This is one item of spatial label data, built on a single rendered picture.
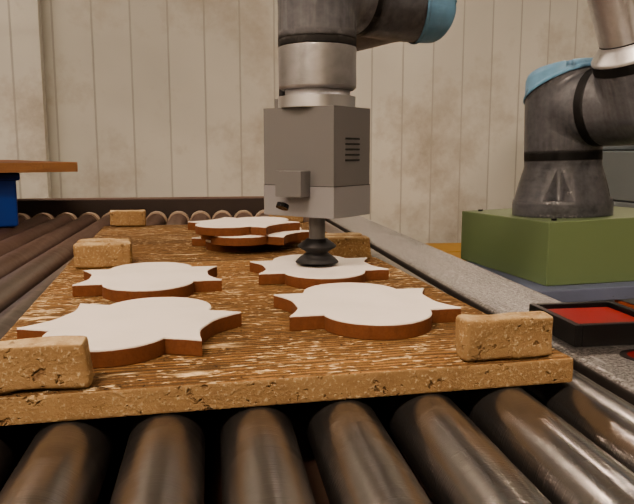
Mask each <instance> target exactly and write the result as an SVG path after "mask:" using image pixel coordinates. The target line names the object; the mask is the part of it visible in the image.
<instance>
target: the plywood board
mask: <svg viewBox="0 0 634 504"><path fill-rule="evenodd" d="M32 172H78V165H77V162H58V161H30V160H0V173H32Z"/></svg>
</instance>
